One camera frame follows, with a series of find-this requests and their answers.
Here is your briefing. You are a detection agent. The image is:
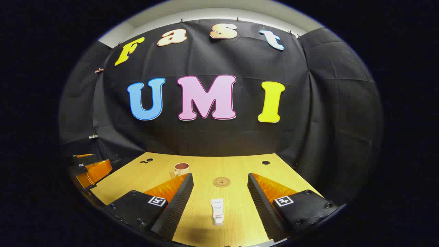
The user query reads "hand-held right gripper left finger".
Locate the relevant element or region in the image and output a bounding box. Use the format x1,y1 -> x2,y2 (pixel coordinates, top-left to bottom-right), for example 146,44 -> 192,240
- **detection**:
103,173 -> 194,242

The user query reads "beige cup with wooden handle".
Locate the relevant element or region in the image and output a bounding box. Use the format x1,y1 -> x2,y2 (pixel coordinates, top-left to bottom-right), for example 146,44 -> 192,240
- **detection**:
170,162 -> 190,179

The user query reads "black backdrop cloth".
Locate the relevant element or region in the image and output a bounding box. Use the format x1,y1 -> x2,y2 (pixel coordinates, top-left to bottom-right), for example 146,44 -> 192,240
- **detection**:
58,19 -> 383,206

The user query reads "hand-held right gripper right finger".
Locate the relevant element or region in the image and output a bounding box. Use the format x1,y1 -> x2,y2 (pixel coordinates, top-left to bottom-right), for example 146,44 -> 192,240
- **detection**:
247,173 -> 340,242

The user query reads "white toothpaste tube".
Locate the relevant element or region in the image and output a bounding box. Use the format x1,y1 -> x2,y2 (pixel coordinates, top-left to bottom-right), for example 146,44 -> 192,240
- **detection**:
211,198 -> 224,226

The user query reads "wooden desktop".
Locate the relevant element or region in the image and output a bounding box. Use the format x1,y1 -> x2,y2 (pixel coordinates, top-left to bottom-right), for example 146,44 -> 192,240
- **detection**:
90,152 -> 324,247

